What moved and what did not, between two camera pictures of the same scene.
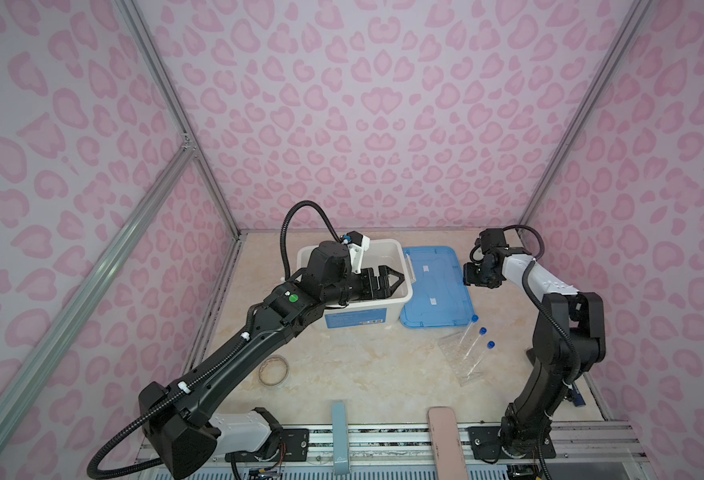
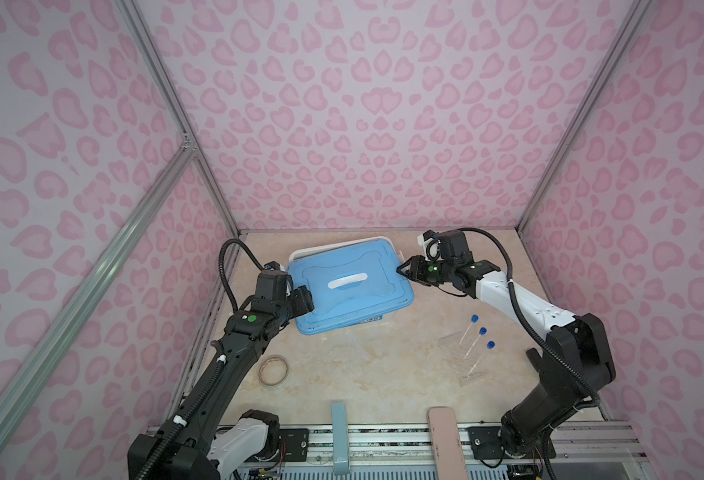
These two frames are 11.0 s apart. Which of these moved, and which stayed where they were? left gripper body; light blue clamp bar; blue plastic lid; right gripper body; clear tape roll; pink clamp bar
Moved: right gripper body; left gripper body; blue plastic lid
Stayed: light blue clamp bar; clear tape roll; pink clamp bar
